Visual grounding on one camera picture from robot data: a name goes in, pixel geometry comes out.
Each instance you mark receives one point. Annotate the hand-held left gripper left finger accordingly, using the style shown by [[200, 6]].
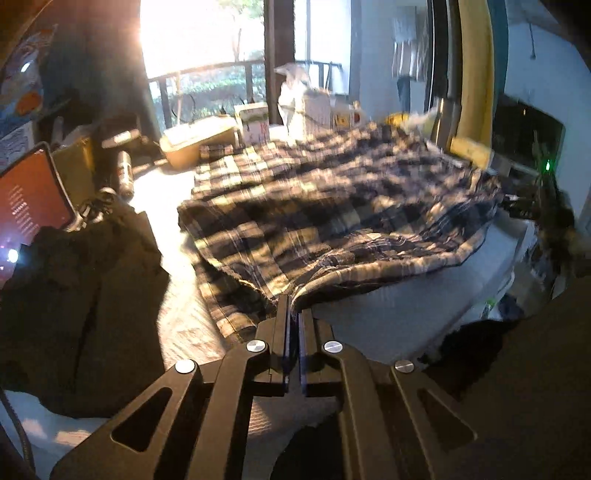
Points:
[[286, 350]]

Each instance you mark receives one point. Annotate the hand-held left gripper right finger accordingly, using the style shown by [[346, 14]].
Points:
[[302, 355]]

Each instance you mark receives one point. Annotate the plaid flannel shirt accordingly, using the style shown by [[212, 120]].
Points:
[[323, 207]]

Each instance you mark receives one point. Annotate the white quilted bedspread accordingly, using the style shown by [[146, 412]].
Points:
[[392, 295]]

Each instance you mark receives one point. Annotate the yellow board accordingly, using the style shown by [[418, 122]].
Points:
[[473, 92]]

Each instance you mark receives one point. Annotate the black cloth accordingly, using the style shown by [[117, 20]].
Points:
[[83, 314]]

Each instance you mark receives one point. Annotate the beige container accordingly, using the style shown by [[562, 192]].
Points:
[[198, 141]]

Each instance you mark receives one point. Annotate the white and green carton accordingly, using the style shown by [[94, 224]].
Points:
[[253, 122]]

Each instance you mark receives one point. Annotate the spray can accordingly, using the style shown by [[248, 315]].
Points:
[[125, 175]]

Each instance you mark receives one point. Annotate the white woven basket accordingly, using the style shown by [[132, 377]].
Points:
[[321, 108]]

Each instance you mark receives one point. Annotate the clear plastic bag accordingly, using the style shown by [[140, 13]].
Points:
[[291, 97]]

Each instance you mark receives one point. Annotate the balcony railing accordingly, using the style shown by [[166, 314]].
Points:
[[203, 71]]

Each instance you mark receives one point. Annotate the red screen tablet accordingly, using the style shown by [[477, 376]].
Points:
[[27, 198]]

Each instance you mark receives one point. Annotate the colourful wall poster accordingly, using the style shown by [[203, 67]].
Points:
[[23, 87]]

